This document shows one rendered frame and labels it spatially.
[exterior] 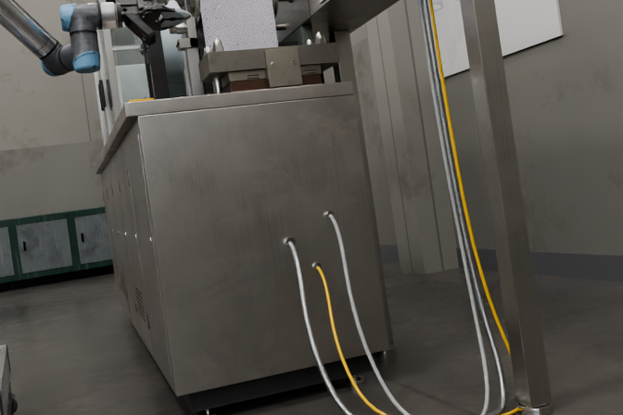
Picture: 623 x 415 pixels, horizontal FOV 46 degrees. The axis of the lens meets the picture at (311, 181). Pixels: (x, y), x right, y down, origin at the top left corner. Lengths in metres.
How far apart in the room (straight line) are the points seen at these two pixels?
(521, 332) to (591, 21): 1.97
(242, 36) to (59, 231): 5.81
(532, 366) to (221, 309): 0.82
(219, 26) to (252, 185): 0.58
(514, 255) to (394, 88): 2.80
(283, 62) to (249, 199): 0.42
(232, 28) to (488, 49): 0.91
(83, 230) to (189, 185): 6.01
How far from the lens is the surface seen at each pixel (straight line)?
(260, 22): 2.42
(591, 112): 3.54
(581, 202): 3.65
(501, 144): 1.79
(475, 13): 1.82
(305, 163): 2.12
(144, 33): 2.18
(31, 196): 9.92
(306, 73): 2.24
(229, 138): 2.07
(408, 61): 4.51
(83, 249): 8.02
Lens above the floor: 0.61
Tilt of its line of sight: level
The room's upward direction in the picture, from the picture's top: 8 degrees counter-clockwise
